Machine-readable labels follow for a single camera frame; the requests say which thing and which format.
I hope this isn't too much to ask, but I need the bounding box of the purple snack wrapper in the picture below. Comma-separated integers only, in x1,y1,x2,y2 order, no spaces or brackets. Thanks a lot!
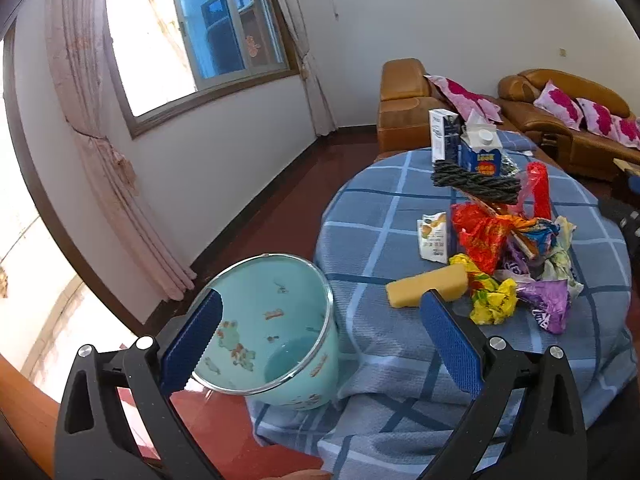
516,280,570,335

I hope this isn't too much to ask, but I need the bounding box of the yellow plastic bag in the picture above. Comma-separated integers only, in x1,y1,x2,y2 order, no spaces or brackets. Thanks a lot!
449,254,518,325

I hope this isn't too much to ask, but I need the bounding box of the yellow white patterned bag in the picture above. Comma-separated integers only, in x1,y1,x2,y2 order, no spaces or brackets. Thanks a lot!
540,216,584,300

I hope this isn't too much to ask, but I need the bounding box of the yellow sponge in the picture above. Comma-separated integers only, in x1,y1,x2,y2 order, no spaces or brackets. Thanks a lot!
385,263,469,309

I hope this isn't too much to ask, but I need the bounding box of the orange red snack bag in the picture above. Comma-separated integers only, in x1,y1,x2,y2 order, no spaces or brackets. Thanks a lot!
451,203,536,275

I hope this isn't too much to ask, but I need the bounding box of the white printed wrapper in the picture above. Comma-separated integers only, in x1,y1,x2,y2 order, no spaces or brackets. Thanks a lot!
416,211,449,264

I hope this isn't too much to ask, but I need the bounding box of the brown orange snack wrapper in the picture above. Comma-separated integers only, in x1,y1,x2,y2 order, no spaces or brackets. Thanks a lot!
511,229,539,260

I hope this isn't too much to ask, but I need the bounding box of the teal cartoon trash bin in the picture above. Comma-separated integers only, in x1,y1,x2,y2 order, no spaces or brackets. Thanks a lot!
191,254,338,411

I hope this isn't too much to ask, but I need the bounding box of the blue plaid tablecloth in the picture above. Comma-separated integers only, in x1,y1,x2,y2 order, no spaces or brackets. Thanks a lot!
248,150,639,479

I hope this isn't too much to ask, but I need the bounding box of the dark snack packet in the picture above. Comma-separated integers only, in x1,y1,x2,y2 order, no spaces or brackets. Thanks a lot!
500,151,521,178

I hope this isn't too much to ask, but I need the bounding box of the blue Look milk carton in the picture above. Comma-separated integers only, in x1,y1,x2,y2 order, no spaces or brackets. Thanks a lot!
460,127,502,177

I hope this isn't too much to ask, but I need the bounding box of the tall dark blue milk carton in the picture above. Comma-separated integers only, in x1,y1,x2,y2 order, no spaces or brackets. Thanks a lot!
428,108,460,164

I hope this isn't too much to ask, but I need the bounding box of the pink floral pillow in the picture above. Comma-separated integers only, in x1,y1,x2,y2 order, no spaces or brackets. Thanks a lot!
425,75,502,124
577,98,620,142
615,117,640,150
534,80,584,131

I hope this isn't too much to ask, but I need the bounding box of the brown leather chaise sofa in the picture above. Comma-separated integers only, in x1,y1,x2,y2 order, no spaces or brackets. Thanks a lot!
376,58,536,158

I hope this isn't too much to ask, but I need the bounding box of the wood framed window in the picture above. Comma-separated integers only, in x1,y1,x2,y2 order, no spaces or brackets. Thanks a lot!
105,0,298,138

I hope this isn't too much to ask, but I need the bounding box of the pink left curtain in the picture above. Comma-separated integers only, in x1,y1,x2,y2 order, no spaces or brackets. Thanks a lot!
44,0,198,302

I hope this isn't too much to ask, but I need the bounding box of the pink curtain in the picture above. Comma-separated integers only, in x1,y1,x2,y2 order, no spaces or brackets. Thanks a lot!
278,0,336,136
44,0,198,302

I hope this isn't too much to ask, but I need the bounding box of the pink right curtain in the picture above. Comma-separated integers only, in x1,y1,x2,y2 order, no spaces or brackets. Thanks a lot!
278,0,336,136

